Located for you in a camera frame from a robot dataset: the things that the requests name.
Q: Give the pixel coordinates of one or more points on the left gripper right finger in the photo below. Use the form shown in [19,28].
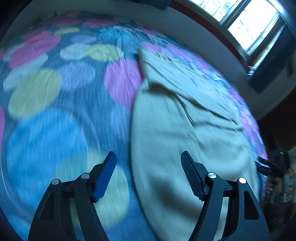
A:
[244,219]

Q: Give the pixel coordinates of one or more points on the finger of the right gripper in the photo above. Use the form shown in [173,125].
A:
[263,169]
[263,161]

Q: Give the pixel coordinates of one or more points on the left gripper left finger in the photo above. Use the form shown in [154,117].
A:
[53,220]

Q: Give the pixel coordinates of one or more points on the cream knitted sweater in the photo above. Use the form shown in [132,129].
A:
[179,108]

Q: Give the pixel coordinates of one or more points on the person's right hand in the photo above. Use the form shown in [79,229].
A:
[270,190]

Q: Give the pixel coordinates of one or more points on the dark right curtain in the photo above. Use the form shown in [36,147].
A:
[274,62]

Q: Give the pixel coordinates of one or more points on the dark curtain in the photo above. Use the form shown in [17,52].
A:
[158,4]
[274,62]

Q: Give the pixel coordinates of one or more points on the colourful floral bedspread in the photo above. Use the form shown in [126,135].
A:
[68,87]

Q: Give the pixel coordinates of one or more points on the dark left curtain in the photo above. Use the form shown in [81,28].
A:
[158,4]

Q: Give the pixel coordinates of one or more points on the window with wooden frame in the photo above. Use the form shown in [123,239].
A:
[249,29]

